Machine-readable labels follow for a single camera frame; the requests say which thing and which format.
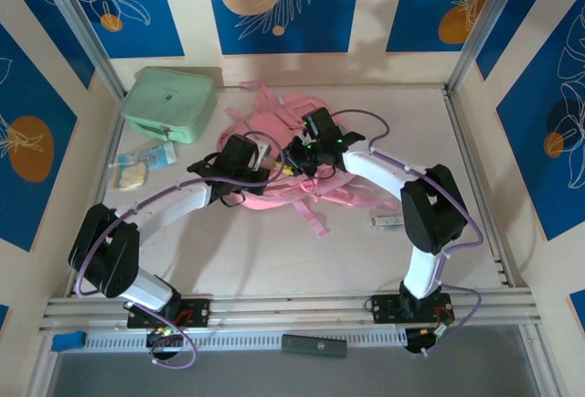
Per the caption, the pink backpack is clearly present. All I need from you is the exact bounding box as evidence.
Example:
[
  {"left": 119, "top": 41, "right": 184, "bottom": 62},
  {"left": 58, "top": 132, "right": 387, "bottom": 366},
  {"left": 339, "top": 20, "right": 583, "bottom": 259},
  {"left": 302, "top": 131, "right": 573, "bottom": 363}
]
[{"left": 218, "top": 80, "right": 399, "bottom": 239}]

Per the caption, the mint green storage case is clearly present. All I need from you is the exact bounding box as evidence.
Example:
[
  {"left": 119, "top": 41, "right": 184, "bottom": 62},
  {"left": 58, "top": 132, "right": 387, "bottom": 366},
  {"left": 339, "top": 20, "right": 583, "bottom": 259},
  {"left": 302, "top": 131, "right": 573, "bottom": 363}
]
[{"left": 121, "top": 66, "right": 218, "bottom": 145}]

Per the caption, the clear plastic supply bag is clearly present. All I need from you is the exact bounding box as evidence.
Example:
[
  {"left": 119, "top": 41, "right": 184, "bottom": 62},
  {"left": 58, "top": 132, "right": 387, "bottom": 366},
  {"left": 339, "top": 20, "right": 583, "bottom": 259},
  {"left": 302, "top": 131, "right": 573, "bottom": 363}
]
[{"left": 109, "top": 142, "right": 178, "bottom": 193}]

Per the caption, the dark green remote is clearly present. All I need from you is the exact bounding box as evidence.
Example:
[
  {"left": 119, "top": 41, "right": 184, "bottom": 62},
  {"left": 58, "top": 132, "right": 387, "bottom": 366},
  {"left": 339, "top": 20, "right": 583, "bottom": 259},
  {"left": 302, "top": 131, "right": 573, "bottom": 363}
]
[{"left": 281, "top": 333, "right": 348, "bottom": 360}]

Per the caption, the blue tape piece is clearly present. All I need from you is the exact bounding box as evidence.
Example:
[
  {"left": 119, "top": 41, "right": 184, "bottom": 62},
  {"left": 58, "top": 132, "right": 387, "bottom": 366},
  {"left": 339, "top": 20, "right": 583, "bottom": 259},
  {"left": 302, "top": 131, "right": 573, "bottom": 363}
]
[{"left": 49, "top": 331, "right": 87, "bottom": 353}]

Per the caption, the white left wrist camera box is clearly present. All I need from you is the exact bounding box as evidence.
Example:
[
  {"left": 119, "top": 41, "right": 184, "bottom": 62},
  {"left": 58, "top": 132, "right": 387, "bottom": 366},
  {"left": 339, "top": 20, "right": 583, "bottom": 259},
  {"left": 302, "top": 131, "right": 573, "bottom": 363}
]
[{"left": 252, "top": 139, "right": 271, "bottom": 166}]

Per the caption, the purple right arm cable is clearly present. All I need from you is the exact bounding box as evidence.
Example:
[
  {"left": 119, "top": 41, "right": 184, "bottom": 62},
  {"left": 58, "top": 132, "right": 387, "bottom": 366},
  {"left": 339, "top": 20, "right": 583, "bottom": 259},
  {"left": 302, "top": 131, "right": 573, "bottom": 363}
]
[{"left": 333, "top": 108, "right": 484, "bottom": 359}]

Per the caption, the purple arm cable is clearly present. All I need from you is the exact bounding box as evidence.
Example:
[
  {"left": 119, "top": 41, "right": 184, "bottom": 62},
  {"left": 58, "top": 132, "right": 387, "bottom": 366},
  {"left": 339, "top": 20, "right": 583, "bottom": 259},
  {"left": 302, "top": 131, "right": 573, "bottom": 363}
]
[
  {"left": 73, "top": 130, "right": 287, "bottom": 370},
  {"left": 333, "top": 108, "right": 484, "bottom": 359}
]

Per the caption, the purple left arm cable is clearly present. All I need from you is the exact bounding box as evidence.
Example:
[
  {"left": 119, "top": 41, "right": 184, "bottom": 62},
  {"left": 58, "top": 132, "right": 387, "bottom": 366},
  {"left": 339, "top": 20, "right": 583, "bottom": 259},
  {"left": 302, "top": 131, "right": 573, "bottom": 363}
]
[{"left": 73, "top": 130, "right": 287, "bottom": 370}]

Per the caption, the aluminium table side rail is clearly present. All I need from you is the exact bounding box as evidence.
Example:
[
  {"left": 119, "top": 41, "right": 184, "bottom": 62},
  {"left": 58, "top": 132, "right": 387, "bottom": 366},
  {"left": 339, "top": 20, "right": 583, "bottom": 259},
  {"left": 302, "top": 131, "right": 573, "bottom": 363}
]
[
  {"left": 67, "top": 94, "right": 127, "bottom": 298},
  {"left": 441, "top": 87, "right": 520, "bottom": 289}
]

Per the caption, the aluminium frame rail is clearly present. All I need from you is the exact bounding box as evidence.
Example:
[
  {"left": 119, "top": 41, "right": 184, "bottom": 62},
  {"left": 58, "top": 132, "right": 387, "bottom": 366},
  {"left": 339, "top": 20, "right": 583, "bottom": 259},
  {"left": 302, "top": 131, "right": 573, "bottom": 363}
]
[{"left": 38, "top": 295, "right": 543, "bottom": 332}]

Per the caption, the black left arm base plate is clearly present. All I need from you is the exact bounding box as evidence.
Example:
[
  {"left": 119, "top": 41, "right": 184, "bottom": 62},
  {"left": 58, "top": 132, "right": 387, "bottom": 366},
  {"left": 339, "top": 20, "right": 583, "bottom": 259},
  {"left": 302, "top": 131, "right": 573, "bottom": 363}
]
[{"left": 126, "top": 298, "right": 212, "bottom": 329}]

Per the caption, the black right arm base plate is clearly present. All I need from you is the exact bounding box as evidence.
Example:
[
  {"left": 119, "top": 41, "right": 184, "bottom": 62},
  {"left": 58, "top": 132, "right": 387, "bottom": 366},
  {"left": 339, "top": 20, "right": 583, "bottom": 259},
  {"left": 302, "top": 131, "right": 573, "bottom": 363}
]
[{"left": 370, "top": 294, "right": 456, "bottom": 325}]

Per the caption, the slotted grey cable duct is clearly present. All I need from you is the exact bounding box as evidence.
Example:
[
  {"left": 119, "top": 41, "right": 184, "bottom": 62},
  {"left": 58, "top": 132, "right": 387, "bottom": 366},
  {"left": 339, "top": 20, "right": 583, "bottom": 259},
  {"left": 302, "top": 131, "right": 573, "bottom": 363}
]
[{"left": 84, "top": 327, "right": 408, "bottom": 353}]

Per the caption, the aluminium corner post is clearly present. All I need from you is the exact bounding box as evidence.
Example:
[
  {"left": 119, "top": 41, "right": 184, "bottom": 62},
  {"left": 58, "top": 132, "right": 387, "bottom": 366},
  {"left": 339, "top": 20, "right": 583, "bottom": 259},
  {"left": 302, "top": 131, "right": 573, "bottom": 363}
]
[
  {"left": 445, "top": 0, "right": 534, "bottom": 96},
  {"left": 34, "top": 0, "right": 127, "bottom": 99}
]

